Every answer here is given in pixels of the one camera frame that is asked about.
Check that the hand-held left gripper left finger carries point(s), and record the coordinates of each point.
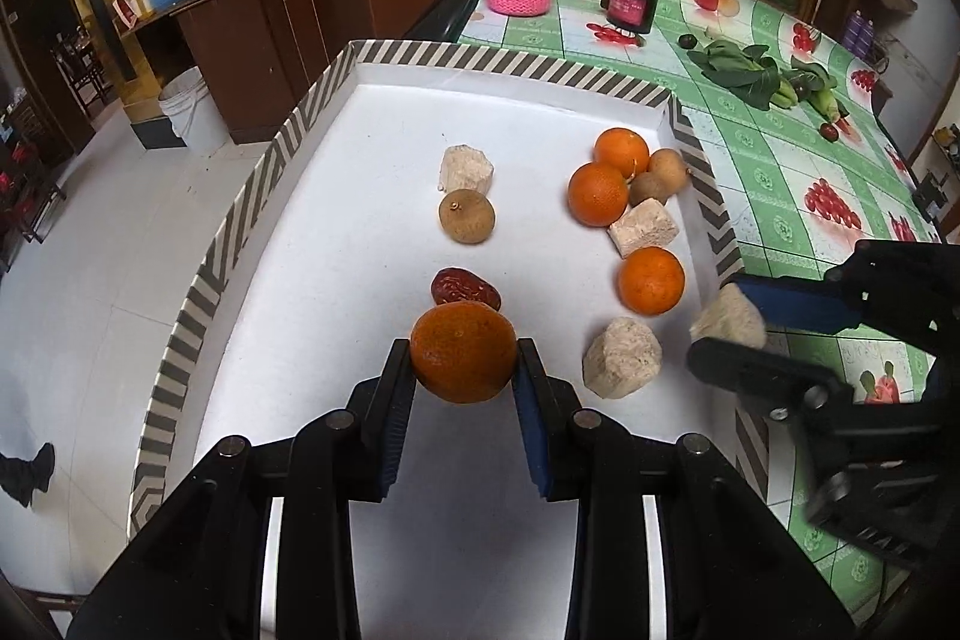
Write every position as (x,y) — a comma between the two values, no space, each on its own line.
(397,415)

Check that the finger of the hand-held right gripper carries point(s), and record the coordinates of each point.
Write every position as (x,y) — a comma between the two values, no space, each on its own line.
(795,304)
(750,374)

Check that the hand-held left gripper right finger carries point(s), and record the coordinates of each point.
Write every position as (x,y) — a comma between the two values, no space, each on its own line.
(529,415)

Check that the mandarin orange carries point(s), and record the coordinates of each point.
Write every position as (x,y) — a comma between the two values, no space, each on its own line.
(598,194)
(621,151)
(463,351)
(651,280)

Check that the red date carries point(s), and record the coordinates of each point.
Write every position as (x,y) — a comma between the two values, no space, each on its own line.
(465,289)

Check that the white tray with striped rim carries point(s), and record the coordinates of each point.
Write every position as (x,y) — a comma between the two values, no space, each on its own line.
(337,220)

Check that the green fruit-print tablecloth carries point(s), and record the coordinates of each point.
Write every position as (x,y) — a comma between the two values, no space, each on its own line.
(772,175)

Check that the small red fruit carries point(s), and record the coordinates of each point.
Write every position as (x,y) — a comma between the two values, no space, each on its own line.
(829,132)

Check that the brown longan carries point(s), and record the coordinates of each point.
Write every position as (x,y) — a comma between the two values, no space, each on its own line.
(649,189)
(671,168)
(466,218)

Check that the green leafy vegetable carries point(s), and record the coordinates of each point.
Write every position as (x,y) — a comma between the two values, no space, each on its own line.
(739,70)
(810,78)

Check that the purple bottles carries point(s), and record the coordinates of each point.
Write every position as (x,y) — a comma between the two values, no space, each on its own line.
(859,29)

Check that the small dark round fruit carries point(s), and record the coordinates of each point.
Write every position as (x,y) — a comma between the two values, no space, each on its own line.
(686,40)

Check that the small black red device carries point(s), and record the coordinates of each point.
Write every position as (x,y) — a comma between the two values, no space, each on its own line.
(630,6)

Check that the white plastic bucket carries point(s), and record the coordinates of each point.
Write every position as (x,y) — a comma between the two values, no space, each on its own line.
(191,111)

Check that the brown wooden counter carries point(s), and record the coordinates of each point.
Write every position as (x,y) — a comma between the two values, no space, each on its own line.
(300,25)

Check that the black metal bar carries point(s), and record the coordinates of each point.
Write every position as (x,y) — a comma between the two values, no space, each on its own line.
(450,6)

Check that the wooden chair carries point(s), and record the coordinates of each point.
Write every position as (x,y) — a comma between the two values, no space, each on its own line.
(79,66)

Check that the white and red box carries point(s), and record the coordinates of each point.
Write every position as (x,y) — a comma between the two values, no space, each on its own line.
(131,6)

